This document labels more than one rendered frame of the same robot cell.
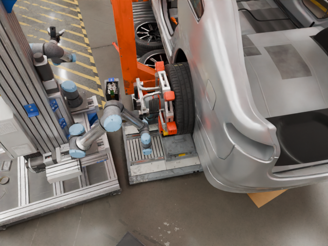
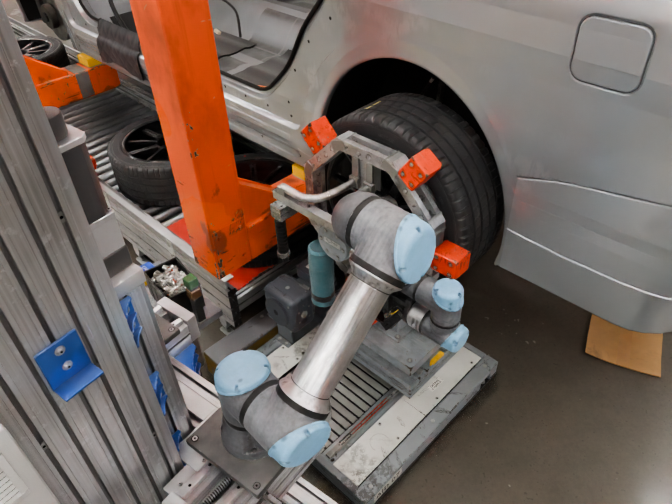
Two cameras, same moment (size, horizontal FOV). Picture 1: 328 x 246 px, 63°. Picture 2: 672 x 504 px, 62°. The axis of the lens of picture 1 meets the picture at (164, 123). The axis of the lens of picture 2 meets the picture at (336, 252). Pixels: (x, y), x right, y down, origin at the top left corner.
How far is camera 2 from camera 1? 124 cm
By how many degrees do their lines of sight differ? 25
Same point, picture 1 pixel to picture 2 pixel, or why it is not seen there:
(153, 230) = not seen: outside the picture
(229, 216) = (631, 432)
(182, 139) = not seen: hidden behind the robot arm
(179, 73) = (401, 112)
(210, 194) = (553, 412)
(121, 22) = (184, 39)
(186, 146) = not seen: hidden behind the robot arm
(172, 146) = (404, 348)
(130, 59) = (219, 157)
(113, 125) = (424, 249)
